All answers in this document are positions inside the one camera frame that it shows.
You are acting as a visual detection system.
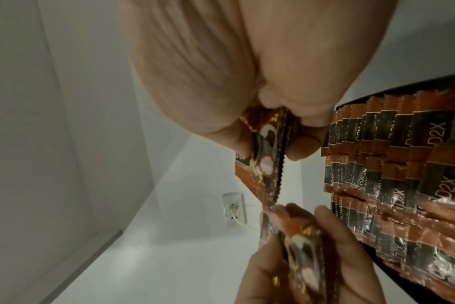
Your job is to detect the person's left hand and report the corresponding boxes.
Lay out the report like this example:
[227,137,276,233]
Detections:
[232,203,388,304]

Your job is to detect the person's right hand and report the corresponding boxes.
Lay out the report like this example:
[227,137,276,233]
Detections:
[120,0,397,161]

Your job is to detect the black tray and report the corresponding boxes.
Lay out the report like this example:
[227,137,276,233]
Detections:
[334,71,455,304]

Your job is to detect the pile of orange coffee sachets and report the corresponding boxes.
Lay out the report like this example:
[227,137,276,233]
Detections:
[320,89,455,297]

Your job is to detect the white wall socket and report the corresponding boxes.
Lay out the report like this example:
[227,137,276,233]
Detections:
[220,191,249,228]

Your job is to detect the cream power cord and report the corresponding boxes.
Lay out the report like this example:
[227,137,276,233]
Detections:
[229,204,261,234]

